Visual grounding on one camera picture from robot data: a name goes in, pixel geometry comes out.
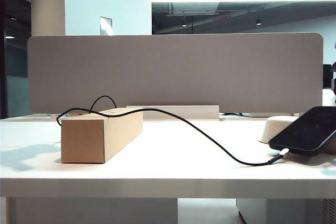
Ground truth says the black charging cable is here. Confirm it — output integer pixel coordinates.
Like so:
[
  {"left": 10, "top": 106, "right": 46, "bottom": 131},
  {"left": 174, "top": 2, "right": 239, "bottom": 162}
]
[{"left": 56, "top": 95, "right": 291, "bottom": 167}]

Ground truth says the long brown cardboard box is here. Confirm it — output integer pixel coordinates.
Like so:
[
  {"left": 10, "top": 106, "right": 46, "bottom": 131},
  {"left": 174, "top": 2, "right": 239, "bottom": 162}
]
[{"left": 60, "top": 107, "right": 144, "bottom": 164}]

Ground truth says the grey fabric desk divider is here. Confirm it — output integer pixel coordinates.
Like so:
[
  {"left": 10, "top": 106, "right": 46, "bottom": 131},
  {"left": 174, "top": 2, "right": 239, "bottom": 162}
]
[{"left": 27, "top": 33, "right": 325, "bottom": 114}]

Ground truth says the framed wall notice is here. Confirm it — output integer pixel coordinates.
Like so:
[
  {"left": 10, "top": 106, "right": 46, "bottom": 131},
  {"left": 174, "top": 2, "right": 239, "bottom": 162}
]
[{"left": 99, "top": 16, "right": 113, "bottom": 36}]

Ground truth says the beige pulp tray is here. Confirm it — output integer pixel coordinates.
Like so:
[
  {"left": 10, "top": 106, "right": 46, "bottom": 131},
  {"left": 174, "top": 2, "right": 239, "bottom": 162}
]
[{"left": 258, "top": 115, "right": 336, "bottom": 154}]

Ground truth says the black monitor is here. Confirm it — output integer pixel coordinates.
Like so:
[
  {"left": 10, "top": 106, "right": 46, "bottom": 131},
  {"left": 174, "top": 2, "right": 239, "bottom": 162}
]
[{"left": 323, "top": 61, "right": 336, "bottom": 89}]

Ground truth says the black smartphone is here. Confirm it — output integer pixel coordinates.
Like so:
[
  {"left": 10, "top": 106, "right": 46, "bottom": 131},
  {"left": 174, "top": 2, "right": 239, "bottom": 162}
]
[{"left": 268, "top": 106, "right": 336, "bottom": 156}]

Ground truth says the beige building column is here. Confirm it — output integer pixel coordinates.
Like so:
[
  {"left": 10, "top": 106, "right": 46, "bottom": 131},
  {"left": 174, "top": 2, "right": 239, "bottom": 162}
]
[{"left": 30, "top": 0, "right": 66, "bottom": 37}]

